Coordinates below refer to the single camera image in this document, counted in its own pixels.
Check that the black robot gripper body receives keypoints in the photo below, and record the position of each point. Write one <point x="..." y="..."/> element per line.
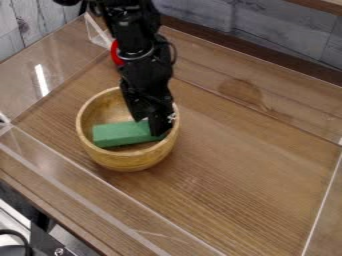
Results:
<point x="148" y="58"/>

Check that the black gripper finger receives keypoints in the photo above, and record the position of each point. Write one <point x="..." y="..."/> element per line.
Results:
<point x="138" y="105"/>
<point x="160" y="116"/>

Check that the brown wooden bowl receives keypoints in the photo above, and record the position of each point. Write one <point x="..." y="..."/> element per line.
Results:
<point x="128" y="158"/>

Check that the green rectangular block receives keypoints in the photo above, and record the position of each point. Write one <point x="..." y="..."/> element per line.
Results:
<point x="123" y="134"/>

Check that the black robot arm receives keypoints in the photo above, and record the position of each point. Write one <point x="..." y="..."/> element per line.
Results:
<point x="127" y="17"/>

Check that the red felt strawberry toy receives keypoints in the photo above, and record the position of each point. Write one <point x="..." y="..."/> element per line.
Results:
<point x="116" y="59"/>

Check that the clear acrylic triangular bracket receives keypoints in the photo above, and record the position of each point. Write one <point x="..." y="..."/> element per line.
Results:
<point x="97" y="36"/>

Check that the clear acrylic tray enclosure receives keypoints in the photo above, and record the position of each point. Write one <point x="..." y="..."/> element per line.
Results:
<point x="250" y="186"/>

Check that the black metal bracket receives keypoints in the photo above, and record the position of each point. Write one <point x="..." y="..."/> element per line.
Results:
<point x="44" y="245"/>

